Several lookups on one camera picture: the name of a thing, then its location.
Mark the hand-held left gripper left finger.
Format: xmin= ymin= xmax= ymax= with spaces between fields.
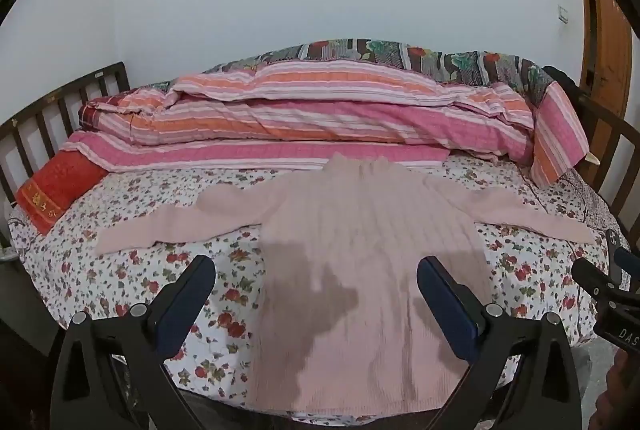
xmin=50 ymin=254 xmax=217 ymax=430

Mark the pink orange striped quilt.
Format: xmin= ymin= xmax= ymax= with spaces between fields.
xmin=65 ymin=60 xmax=591 ymax=187

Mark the dark floral patterned quilt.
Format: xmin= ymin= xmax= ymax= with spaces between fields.
xmin=150 ymin=39 xmax=556 ymax=108

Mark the brown wooden door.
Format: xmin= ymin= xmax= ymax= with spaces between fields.
xmin=576 ymin=0 xmax=635 ymax=111

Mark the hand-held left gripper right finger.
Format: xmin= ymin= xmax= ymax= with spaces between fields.
xmin=416 ymin=255 xmax=584 ymax=430

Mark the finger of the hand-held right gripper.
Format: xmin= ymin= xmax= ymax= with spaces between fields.
xmin=571 ymin=257 xmax=632 ymax=300
xmin=605 ymin=227 xmax=640 ymax=272

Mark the pink knit sweater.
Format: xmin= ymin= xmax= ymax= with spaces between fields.
xmin=92 ymin=153 xmax=597 ymax=411

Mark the black cloth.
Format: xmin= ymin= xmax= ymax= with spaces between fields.
xmin=542 ymin=65 xmax=583 ymax=91

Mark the person's right hand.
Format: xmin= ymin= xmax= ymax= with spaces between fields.
xmin=589 ymin=352 xmax=640 ymax=430

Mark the dark wooden bed frame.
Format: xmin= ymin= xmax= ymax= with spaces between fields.
xmin=0 ymin=62 xmax=640 ymax=261

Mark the floral bed sheet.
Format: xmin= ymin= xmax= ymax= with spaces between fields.
xmin=7 ymin=154 xmax=628 ymax=413

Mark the red embroidered pillow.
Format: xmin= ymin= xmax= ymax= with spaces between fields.
xmin=15 ymin=149 xmax=108 ymax=237

